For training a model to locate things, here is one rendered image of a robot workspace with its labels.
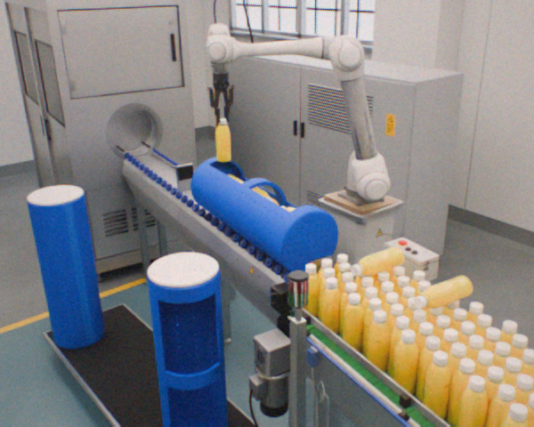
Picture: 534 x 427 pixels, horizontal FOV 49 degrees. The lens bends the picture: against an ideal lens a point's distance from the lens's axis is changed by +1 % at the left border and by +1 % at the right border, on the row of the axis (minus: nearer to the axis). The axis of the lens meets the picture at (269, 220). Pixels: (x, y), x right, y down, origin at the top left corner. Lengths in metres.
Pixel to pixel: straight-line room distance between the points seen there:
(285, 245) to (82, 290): 1.45
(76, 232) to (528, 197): 3.44
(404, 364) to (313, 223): 0.75
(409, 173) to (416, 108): 0.44
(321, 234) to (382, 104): 1.82
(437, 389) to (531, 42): 3.49
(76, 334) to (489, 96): 3.55
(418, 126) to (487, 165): 1.33
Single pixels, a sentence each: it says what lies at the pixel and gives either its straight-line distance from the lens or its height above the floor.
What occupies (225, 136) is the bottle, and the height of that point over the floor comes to 1.37.
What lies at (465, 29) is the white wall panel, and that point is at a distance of 5.15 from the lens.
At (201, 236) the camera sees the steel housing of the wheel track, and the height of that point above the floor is 0.85.
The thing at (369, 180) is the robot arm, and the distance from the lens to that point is 2.70.
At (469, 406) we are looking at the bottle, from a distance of 1.70.
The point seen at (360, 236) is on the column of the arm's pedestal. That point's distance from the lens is 2.95.
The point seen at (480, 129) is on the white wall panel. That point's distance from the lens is 5.15.
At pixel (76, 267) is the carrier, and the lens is 3.30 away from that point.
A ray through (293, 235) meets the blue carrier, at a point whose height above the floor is 1.15.
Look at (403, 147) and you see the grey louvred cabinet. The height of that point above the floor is 1.02.
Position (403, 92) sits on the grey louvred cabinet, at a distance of 3.91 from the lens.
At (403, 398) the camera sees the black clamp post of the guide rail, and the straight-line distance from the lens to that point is 1.78.
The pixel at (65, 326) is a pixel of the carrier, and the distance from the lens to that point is 3.48.
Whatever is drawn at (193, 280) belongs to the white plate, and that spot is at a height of 1.04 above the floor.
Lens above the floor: 2.11
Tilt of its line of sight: 23 degrees down
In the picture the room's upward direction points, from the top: 1 degrees counter-clockwise
